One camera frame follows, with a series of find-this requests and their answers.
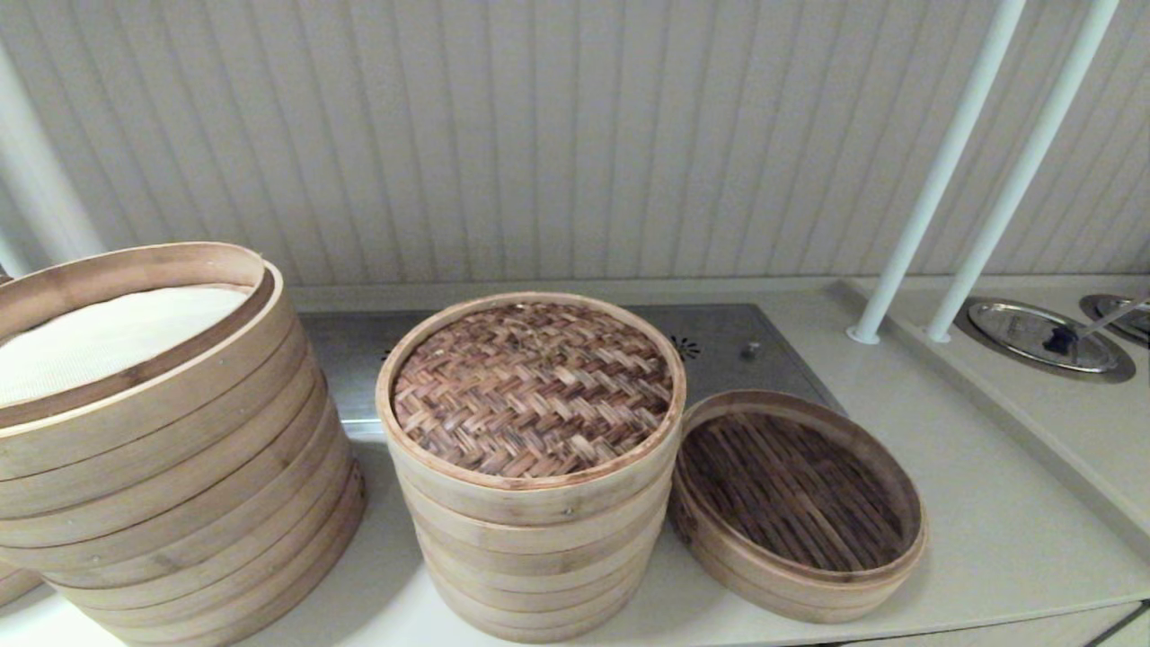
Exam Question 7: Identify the woven bamboo steamer lid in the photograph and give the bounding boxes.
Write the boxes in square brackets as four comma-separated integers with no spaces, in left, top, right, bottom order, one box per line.
[376,291,688,527]

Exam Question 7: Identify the medium bamboo steamer stack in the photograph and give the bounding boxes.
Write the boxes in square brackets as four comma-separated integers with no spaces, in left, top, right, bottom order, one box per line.
[394,449,681,644]

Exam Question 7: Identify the small bamboo steamer basket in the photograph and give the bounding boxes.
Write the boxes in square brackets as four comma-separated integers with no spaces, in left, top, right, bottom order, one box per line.
[669,389,928,625]

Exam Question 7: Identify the large bamboo steamer stack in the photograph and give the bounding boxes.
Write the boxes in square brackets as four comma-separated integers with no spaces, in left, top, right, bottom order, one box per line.
[0,241,367,647]

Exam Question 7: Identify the round steel recessed lid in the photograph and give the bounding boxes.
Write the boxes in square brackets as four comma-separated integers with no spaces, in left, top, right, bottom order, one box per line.
[1080,293,1150,350]
[955,297,1137,385]

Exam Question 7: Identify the white cloth steamer liner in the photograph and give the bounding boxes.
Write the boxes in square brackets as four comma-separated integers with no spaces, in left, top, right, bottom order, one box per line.
[0,284,253,407]

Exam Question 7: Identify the stainless steel vented plate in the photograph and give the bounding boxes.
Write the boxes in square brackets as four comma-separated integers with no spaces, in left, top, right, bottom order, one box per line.
[299,304,842,441]

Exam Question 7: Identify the white metal pole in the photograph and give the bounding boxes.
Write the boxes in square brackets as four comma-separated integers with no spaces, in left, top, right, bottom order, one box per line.
[925,0,1122,344]
[847,0,1027,346]

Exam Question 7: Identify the white round pillar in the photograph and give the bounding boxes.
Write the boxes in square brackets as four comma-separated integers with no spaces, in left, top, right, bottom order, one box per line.
[0,45,104,270]

